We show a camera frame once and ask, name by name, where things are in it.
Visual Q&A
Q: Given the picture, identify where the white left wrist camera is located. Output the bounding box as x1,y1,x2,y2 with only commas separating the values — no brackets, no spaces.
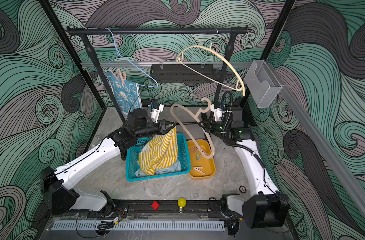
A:
149,103,164,123

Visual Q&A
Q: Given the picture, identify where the light blue terry towel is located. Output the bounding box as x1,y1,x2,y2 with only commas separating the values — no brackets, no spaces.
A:
134,159,182,178

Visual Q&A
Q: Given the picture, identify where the orange plastic tray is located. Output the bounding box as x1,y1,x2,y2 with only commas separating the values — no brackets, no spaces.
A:
187,140,216,180

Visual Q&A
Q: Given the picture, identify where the blue rabbit print towel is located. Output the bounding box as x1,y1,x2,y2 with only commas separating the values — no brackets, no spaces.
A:
106,71,142,116

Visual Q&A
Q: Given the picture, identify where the cream plastic hanger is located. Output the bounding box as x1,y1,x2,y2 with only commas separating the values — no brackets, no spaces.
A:
176,28,246,97

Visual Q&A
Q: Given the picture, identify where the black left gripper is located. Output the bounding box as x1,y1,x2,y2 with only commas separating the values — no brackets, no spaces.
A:
133,120,175,141

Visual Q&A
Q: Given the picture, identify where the orange clothespin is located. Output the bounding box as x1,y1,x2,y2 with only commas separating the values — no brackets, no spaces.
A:
189,146,205,153

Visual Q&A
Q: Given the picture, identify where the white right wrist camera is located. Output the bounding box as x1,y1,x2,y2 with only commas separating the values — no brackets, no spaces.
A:
210,104,226,122

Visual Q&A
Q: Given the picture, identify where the white slotted cable duct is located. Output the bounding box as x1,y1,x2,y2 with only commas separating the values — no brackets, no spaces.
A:
51,220,225,232

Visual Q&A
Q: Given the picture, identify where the white clothespin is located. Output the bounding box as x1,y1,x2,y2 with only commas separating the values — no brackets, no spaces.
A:
193,167,205,175

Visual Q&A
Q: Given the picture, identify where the round floor marker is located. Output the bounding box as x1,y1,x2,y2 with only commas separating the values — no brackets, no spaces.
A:
239,186,247,194

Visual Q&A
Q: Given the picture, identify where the pink clothespin on blue towel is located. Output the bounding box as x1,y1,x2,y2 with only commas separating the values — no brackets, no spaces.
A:
116,69,126,85

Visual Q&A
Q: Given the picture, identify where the red diamond marker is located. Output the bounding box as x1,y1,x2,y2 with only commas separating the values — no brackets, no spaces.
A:
151,201,160,211

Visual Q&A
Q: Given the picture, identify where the black clothes rack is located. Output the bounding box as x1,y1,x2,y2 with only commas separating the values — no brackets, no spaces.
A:
67,25,249,160

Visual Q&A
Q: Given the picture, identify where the light blue wire hanger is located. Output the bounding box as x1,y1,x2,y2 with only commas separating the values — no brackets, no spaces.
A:
105,28,158,89

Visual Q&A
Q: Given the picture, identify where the mint green clothespin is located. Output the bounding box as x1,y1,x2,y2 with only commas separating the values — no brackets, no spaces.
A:
196,151,202,161

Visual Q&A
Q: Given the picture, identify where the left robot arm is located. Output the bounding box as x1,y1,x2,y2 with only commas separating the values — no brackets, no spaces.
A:
40,109,176,217

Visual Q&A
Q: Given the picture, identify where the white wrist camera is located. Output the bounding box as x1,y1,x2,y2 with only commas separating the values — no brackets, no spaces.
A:
210,104,226,122
149,103,164,123

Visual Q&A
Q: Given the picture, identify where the teal plastic basket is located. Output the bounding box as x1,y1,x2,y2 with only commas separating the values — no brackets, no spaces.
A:
125,133,191,182

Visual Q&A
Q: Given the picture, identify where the yellow striped towel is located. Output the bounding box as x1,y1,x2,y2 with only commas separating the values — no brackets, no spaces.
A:
138,128,178,176

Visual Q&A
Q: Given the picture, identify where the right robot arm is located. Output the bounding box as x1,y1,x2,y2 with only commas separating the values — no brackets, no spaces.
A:
199,104,290,229

